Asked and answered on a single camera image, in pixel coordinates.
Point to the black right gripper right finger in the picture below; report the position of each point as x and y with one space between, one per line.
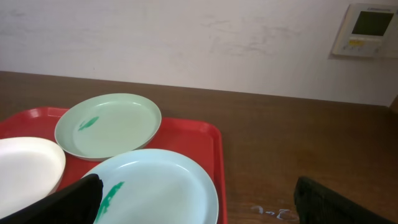
317 204

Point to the white wall control panel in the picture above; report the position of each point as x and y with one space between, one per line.
364 30

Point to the red plastic tray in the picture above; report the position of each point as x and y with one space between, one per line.
198 140

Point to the white plate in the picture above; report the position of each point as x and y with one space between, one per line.
31 169

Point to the light green plate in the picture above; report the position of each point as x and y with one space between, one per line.
107 125

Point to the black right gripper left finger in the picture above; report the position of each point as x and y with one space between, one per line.
78 203

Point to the light blue plate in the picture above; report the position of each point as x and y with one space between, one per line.
155 186

